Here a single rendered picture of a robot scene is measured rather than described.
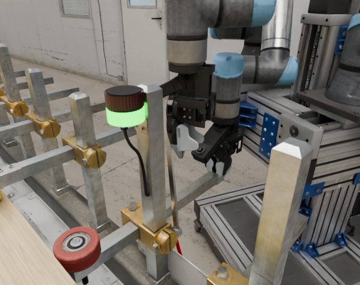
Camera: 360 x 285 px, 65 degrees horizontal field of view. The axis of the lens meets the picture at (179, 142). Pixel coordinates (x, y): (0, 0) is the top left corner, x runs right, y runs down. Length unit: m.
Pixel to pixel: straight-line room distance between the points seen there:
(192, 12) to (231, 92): 0.25
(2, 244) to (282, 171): 0.50
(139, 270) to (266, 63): 0.61
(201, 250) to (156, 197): 1.21
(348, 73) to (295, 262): 0.92
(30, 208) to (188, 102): 0.81
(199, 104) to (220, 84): 0.17
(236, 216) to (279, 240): 1.27
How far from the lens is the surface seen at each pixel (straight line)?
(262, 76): 0.79
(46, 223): 1.09
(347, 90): 0.90
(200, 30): 0.52
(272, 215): 0.38
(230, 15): 0.53
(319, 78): 1.13
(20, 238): 0.62
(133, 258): 0.79
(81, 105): 0.68
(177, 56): 0.52
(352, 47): 0.90
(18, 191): 1.29
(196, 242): 1.79
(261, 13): 0.56
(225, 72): 0.68
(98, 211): 0.84
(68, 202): 1.02
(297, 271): 1.48
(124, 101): 0.42
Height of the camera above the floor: 1.30
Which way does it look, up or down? 27 degrees down
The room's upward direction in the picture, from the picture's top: straight up
